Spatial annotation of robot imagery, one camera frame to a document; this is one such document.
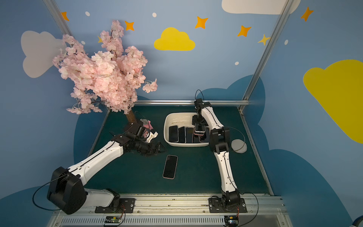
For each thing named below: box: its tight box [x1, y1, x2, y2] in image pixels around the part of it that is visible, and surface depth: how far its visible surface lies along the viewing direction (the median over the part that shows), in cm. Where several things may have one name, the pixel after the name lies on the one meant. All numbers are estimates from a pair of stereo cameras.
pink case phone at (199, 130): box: [193, 124, 206, 136], surface depth 103 cm
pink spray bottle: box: [139, 118, 154, 131], surface depth 92 cm
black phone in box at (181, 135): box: [178, 126, 186, 144], surface depth 101 cm
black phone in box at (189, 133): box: [185, 127, 193, 144], surface depth 101 cm
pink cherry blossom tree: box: [52, 20, 158, 123], surface depth 67 cm
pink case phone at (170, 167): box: [162, 154, 179, 180], surface depth 90 cm
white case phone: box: [168, 125, 180, 143], surface depth 106 cm
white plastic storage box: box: [163, 112, 210, 147], surface depth 106 cm
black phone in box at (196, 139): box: [193, 134, 200, 143], surface depth 101 cm
